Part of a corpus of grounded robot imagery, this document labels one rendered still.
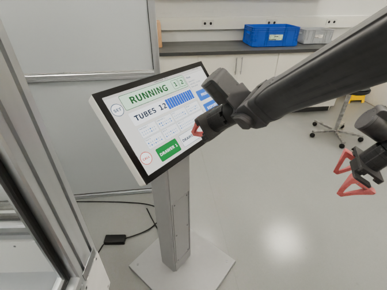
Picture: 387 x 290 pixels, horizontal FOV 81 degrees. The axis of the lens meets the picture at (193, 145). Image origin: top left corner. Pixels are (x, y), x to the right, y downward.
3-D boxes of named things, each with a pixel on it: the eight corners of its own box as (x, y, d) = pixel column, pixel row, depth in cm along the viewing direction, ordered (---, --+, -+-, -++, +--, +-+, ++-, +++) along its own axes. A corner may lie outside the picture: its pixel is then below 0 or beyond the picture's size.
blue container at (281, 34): (283, 41, 320) (286, 23, 307) (297, 46, 286) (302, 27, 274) (241, 42, 313) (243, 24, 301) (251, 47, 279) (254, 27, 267)
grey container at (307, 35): (318, 39, 327) (321, 26, 318) (331, 44, 302) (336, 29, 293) (291, 40, 323) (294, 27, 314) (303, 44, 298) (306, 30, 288)
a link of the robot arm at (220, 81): (253, 130, 42) (280, 98, 44) (213, 84, 39) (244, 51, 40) (225, 129, 54) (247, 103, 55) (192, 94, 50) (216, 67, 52)
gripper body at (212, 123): (192, 120, 55) (211, 108, 50) (215, 106, 62) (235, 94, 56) (205, 142, 56) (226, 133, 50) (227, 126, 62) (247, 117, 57)
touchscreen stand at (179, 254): (235, 263, 145) (261, 122, 89) (189, 329, 116) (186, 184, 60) (177, 221, 171) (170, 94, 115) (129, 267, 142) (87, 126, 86)
